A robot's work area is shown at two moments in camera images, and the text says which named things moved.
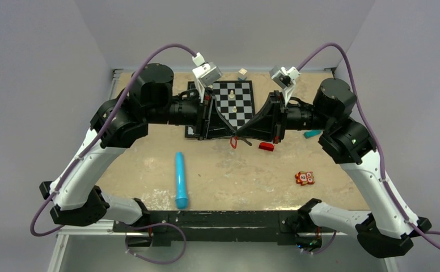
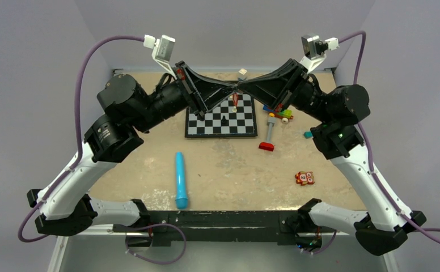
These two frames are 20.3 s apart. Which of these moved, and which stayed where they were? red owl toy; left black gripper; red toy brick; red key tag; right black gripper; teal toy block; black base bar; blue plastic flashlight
Moved: right black gripper; left black gripper; red key tag
Stayed: blue plastic flashlight; red toy brick; black base bar; red owl toy; teal toy block
